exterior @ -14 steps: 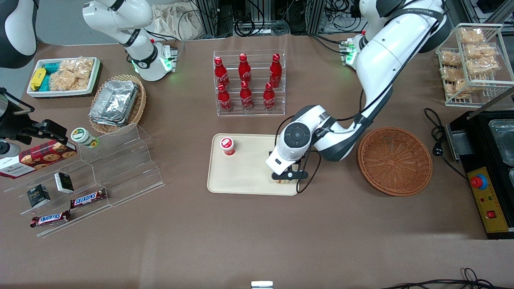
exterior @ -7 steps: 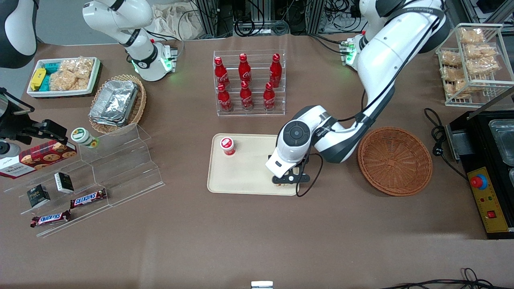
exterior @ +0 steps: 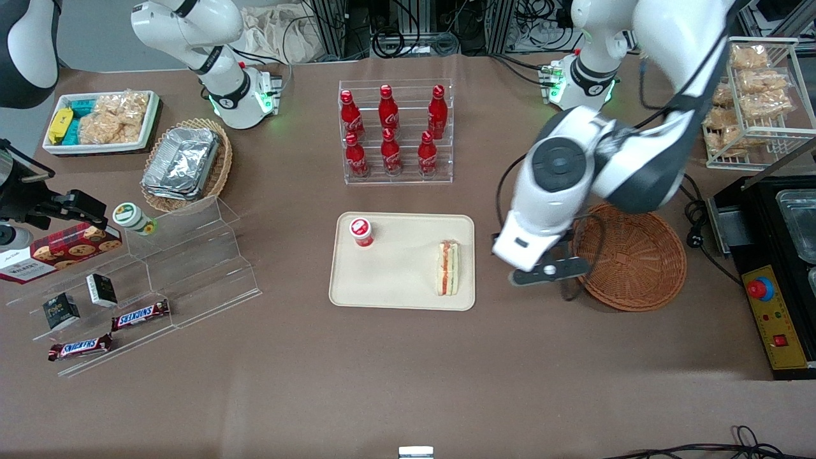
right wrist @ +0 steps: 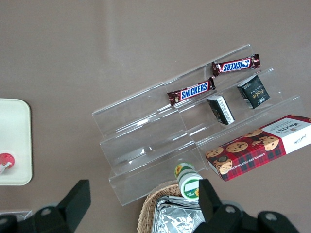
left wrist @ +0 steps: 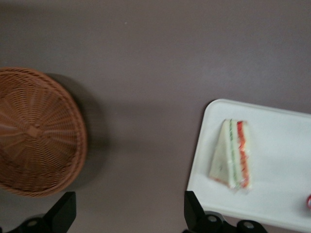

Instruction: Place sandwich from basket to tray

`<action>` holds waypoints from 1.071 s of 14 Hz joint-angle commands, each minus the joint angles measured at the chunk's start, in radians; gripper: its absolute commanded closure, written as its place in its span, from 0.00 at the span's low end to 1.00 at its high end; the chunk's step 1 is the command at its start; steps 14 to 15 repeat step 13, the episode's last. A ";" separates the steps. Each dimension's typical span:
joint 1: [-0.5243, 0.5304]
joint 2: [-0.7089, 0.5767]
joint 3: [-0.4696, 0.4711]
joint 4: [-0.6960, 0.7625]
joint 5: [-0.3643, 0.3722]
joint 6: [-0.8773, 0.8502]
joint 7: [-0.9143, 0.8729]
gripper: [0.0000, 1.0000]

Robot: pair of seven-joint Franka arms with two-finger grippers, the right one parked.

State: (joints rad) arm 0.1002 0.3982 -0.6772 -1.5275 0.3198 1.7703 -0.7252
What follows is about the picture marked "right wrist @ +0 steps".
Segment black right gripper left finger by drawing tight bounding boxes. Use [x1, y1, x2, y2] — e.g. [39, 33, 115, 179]
[32, 179, 91, 233]

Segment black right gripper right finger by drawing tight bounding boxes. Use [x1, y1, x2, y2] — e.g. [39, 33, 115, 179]
[193, 178, 244, 233]

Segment oval wicker basket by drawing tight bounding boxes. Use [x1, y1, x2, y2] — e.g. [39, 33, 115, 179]
[137, 183, 185, 233]

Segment beige plastic tray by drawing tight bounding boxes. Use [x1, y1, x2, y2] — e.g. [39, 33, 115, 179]
[0, 98, 33, 186]

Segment white bottle with green label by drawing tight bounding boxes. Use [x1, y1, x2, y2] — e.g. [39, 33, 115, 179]
[173, 162, 204, 202]

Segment stack of foil containers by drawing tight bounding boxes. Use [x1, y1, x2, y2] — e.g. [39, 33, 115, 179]
[153, 195, 207, 233]

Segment red tartan cookie box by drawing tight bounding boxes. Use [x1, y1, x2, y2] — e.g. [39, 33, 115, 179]
[205, 114, 311, 183]

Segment clear acrylic stepped display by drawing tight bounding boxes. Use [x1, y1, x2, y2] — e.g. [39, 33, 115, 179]
[91, 43, 307, 207]

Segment small black box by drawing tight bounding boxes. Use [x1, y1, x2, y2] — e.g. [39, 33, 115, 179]
[236, 74, 271, 110]
[206, 95, 236, 126]

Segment brown chocolate bar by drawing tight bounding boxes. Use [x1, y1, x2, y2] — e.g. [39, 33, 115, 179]
[166, 77, 217, 106]
[210, 53, 261, 78]

